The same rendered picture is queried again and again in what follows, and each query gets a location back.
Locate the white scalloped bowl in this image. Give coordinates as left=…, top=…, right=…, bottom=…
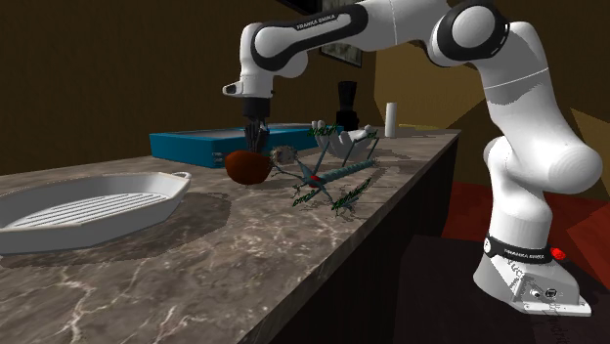
left=311, top=119, right=381, bottom=160

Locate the black grinder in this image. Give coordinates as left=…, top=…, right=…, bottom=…
left=334, top=80, right=361, bottom=133

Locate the dark robot stand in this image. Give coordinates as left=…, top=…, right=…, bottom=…
left=394, top=235, right=610, bottom=344

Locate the white ridged baking dish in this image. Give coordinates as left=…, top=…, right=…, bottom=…
left=0, top=171, right=194, bottom=256

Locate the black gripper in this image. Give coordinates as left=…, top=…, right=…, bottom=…
left=241, top=96, right=274, bottom=153

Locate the blue flat tray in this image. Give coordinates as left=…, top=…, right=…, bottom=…
left=149, top=124, right=345, bottom=169

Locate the white cylinder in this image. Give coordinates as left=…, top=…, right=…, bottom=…
left=384, top=102, right=399, bottom=139

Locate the red-brown round fruit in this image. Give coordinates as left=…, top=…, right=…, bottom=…
left=224, top=150, right=275, bottom=187

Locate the grey spiky ball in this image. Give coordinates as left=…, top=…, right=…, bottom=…
left=270, top=145, right=298, bottom=166

